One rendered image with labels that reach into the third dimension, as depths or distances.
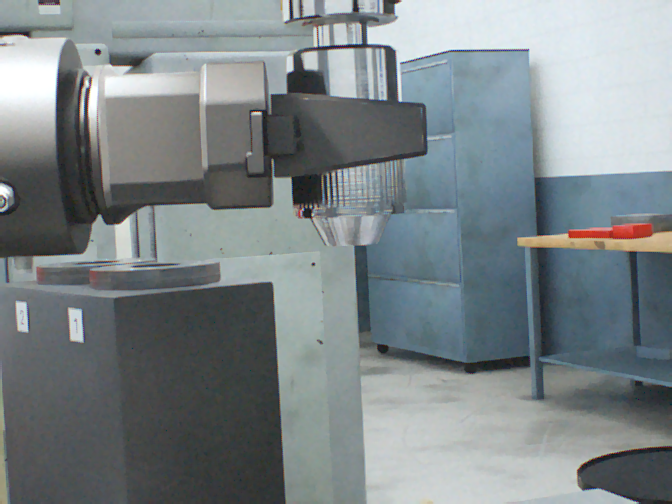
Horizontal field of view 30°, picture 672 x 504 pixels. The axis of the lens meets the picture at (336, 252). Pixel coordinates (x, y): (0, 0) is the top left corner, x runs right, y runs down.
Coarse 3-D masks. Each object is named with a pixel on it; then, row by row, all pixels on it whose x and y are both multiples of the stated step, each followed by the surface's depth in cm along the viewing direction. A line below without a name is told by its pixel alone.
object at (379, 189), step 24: (312, 72) 49; (336, 72) 49; (360, 72) 49; (384, 72) 50; (360, 96) 49; (384, 96) 50; (360, 168) 49; (384, 168) 50; (312, 192) 50; (336, 192) 49; (360, 192) 49; (384, 192) 50; (312, 216) 50; (336, 216) 50
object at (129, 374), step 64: (0, 320) 96; (64, 320) 85; (128, 320) 79; (192, 320) 82; (256, 320) 85; (64, 384) 86; (128, 384) 79; (192, 384) 82; (256, 384) 85; (64, 448) 87; (128, 448) 79; (192, 448) 82; (256, 448) 85
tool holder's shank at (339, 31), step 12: (312, 24) 50; (324, 24) 50; (336, 24) 50; (348, 24) 50; (360, 24) 50; (372, 24) 51; (324, 36) 50; (336, 36) 50; (348, 36) 50; (360, 36) 50
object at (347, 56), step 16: (304, 48) 50; (320, 48) 49; (336, 48) 49; (352, 48) 49; (368, 48) 49; (384, 48) 50; (288, 64) 51; (304, 64) 50; (320, 64) 49; (336, 64) 49; (352, 64) 49; (368, 64) 49; (384, 64) 50
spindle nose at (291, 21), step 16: (288, 0) 50; (304, 0) 49; (320, 0) 49; (336, 0) 49; (352, 0) 49; (368, 0) 49; (288, 16) 50; (304, 16) 49; (320, 16) 49; (336, 16) 49; (352, 16) 49; (368, 16) 50; (384, 16) 50
